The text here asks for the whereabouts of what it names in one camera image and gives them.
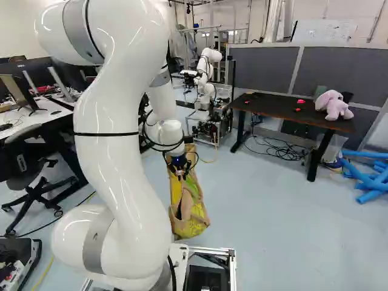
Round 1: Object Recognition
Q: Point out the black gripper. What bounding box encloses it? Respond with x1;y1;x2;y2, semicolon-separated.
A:
166;151;195;182

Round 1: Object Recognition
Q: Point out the yellow and brown paper bag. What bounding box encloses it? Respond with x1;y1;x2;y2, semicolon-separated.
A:
166;143;212;241

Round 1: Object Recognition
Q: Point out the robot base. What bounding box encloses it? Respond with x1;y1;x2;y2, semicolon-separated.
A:
0;236;238;291

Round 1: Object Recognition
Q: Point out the white robot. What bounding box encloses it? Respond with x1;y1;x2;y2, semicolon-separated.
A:
178;47;235;144

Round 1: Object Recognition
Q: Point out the dark standing table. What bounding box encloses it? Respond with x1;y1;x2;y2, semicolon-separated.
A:
229;92;357;182

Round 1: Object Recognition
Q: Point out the black office chair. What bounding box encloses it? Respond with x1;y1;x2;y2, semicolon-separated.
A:
0;122;80;238

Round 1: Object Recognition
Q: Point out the white office desk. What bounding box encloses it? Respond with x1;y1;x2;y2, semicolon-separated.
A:
0;93;80;195

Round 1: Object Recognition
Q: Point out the pink plush toy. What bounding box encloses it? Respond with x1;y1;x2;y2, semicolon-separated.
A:
314;89;355;122

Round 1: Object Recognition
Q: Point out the grey office partition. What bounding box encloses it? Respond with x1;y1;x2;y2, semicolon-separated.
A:
226;43;388;149

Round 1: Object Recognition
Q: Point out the black computer monitor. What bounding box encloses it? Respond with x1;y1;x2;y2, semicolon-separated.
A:
0;61;41;116

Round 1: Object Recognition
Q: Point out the blue foam tube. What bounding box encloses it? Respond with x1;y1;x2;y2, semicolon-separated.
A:
355;188;388;206
353;175;388;192
341;149;388;161

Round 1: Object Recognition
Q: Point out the whiteboard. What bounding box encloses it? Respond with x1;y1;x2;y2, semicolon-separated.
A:
291;19;359;44

